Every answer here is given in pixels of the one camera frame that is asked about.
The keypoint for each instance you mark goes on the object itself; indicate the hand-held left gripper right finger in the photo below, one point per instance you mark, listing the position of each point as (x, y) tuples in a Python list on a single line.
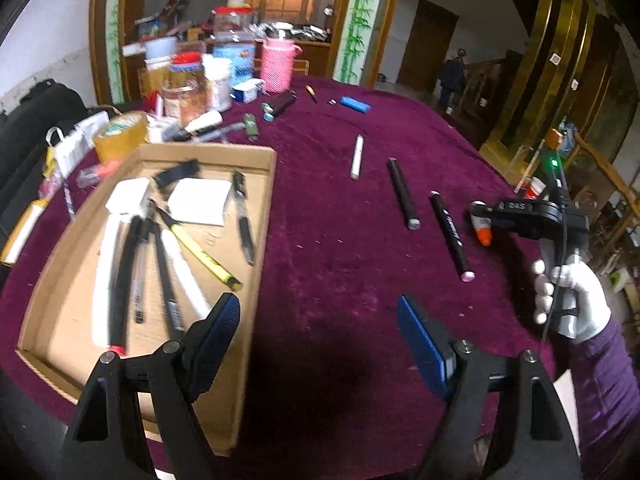
[(422, 345)]

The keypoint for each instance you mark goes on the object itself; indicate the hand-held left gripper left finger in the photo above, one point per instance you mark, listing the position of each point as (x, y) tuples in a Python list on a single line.
[(215, 340)]

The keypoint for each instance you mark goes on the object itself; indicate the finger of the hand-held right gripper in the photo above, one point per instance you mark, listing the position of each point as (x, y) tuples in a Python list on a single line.
[(510, 215)]

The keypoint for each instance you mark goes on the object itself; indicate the white bottle with orange cap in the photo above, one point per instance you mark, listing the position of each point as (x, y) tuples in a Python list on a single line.
[(484, 236)]

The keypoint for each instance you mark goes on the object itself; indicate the white pen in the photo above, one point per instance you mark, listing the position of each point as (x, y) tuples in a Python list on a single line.
[(105, 285), (185, 275)]

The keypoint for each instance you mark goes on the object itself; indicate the yellow black pen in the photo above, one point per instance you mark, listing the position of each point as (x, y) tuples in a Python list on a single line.
[(200, 255)]

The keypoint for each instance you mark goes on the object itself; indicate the clear black pen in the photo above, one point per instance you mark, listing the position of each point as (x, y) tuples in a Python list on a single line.
[(140, 280)]

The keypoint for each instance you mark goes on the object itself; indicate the black clip pen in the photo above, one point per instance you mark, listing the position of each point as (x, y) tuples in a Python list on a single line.
[(245, 232)]

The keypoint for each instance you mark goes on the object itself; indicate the cardboard box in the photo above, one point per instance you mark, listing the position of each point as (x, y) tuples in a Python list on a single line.
[(65, 320)]

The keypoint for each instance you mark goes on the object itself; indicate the person's right forearm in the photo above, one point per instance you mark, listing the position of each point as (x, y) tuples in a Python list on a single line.
[(605, 390)]

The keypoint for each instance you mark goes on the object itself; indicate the person's right hand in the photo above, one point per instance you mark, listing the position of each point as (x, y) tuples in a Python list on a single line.
[(592, 305)]

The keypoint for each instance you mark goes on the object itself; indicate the black marker with pink end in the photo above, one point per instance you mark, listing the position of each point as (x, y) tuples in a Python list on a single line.
[(450, 237)]

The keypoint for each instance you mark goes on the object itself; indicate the black tube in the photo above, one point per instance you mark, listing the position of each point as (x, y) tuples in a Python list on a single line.
[(402, 192)]

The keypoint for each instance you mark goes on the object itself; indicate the white plug charger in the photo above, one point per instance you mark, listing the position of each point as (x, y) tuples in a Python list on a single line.
[(200, 202)]

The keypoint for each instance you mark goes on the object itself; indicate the white paper sheet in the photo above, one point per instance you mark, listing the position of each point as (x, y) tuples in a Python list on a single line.
[(567, 410)]

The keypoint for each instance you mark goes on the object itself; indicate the white tube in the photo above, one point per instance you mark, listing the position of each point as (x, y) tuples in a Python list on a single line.
[(356, 157)]

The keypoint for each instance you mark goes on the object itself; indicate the white cube charger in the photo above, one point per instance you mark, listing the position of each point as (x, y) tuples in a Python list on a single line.
[(127, 195)]

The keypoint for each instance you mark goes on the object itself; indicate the black power adapter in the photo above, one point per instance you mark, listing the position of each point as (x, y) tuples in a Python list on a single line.
[(175, 172)]

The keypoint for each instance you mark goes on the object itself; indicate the blue lighter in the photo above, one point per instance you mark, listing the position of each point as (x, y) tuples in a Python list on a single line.
[(356, 105)]

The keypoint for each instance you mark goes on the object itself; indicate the wooden door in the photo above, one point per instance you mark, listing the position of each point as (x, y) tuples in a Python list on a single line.
[(427, 42)]

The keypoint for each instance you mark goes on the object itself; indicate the clear blue pen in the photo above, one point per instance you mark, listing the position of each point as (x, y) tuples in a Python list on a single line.
[(68, 202)]

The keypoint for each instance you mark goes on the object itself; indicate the clear packet with orange item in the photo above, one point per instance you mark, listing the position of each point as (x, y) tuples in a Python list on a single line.
[(100, 172)]

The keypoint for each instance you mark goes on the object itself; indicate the brown tape roll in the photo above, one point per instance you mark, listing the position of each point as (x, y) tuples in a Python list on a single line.
[(117, 145)]

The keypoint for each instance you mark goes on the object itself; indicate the white stapler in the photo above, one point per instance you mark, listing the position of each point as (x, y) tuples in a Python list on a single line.
[(205, 121)]

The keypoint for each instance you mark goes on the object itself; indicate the yellow open box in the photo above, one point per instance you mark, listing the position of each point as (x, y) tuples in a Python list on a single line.
[(22, 235)]

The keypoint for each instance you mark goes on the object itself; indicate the red clear packet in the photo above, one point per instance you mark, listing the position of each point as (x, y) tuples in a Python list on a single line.
[(50, 186)]

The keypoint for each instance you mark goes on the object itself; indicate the orange black pen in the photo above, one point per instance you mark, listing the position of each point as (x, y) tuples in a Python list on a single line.
[(311, 93)]

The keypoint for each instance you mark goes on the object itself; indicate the labelled glass jar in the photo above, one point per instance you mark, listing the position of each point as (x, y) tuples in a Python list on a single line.
[(185, 105)]

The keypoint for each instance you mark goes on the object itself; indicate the white paper bag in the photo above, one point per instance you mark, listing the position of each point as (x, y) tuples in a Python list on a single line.
[(67, 152)]

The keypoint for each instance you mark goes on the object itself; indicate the black marker with teal end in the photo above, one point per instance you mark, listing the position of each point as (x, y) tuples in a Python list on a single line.
[(281, 109)]

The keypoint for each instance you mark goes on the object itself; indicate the bamboo painted panel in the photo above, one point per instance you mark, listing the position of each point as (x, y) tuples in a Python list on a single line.
[(115, 30), (360, 20)]

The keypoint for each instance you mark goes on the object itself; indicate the white pouch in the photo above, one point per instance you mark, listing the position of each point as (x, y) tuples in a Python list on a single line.
[(92, 125)]

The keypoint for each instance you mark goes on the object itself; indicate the black marker with green end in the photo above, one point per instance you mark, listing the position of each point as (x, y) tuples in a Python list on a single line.
[(277, 100)]

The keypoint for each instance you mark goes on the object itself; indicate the cluster of jars and containers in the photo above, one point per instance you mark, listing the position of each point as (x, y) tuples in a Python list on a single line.
[(315, 60)]

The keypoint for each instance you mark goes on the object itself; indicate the small blue white box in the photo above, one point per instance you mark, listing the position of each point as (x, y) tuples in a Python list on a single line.
[(248, 91)]

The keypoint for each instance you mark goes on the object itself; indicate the white plastic bottle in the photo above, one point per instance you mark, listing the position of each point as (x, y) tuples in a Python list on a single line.
[(218, 85)]

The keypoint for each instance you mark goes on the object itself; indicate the jar with red lid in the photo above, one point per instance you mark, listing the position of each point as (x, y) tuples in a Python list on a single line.
[(186, 70)]

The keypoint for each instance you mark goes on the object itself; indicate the pink knit basket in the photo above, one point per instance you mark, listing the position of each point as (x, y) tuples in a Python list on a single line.
[(277, 67)]

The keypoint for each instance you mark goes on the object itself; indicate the blue plastic container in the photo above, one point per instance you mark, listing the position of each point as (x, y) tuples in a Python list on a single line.
[(235, 57)]

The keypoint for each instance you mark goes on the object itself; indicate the black sofa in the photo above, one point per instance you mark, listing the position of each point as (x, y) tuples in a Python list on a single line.
[(35, 120)]

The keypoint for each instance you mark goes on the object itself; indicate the clear container with red lid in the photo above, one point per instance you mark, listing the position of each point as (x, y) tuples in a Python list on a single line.
[(232, 20)]

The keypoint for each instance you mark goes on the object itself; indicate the golden door frame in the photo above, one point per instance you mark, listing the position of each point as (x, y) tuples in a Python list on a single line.
[(545, 60)]

